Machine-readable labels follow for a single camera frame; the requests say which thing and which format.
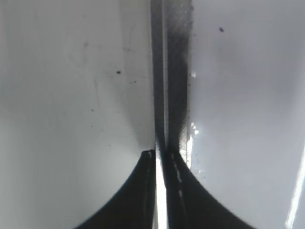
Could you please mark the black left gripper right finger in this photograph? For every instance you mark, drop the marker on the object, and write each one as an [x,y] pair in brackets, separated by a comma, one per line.
[189,204]

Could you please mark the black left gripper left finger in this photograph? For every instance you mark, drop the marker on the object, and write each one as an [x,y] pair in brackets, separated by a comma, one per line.
[132,207]

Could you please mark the white framed whiteboard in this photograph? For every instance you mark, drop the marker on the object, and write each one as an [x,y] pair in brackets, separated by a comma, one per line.
[229,88]

